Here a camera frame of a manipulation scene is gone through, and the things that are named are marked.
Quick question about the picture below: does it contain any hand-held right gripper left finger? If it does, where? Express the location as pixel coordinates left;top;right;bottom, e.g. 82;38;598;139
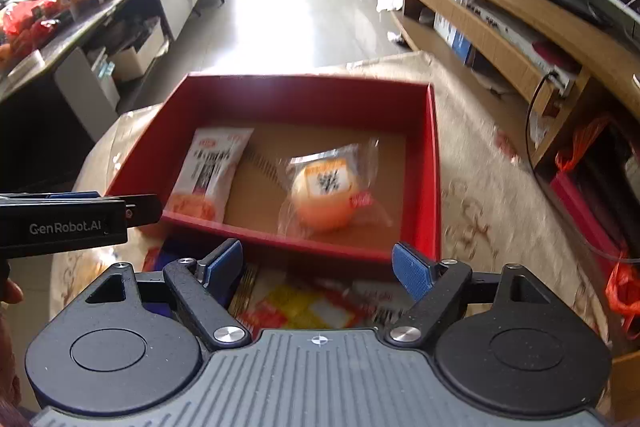
85;238;252;350

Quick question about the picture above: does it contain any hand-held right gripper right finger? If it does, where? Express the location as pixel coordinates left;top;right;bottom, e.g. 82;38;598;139
382;242;553;350

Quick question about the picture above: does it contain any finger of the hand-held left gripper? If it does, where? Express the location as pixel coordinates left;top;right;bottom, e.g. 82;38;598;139
0;191;103;200
124;194;164;228

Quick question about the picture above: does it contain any white and orange snack packet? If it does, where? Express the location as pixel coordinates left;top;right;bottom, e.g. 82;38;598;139
164;127;255;224

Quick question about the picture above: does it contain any red cardboard box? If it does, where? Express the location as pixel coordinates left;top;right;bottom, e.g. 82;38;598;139
105;73;442;266

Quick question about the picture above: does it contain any red and yellow snack packet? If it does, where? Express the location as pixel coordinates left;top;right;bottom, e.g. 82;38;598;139
229;264;396;334

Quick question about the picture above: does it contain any orange bun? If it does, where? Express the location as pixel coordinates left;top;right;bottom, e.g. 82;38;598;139
276;138;396;239

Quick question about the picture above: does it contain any person's left hand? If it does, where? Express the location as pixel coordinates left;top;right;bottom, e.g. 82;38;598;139
0;257;25;305

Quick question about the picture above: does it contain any open cardboard box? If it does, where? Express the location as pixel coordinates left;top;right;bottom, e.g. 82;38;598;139
107;24;169;82

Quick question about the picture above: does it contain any dark coffee table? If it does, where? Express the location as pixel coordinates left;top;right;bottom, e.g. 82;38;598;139
0;0;201;192

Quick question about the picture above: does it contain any red plastic bag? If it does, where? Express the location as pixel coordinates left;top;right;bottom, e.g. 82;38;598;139
0;0;58;55

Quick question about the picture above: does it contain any flat red gift box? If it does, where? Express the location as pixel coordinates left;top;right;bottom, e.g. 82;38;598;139
549;171;632;269

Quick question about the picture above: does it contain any orange plastic bag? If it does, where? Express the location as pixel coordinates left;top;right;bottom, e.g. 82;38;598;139
554;116;640;325

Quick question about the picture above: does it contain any blue and white box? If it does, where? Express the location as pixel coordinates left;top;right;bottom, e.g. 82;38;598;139
433;12;474;64

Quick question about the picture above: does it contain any long white device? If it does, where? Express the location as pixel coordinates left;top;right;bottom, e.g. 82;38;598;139
465;2;581;94

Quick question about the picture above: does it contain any dark red pouch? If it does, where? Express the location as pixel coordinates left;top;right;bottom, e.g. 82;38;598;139
532;41;582;74

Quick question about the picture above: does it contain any wooden television cabinet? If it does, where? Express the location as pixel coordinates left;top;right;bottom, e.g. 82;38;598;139
350;0;640;170

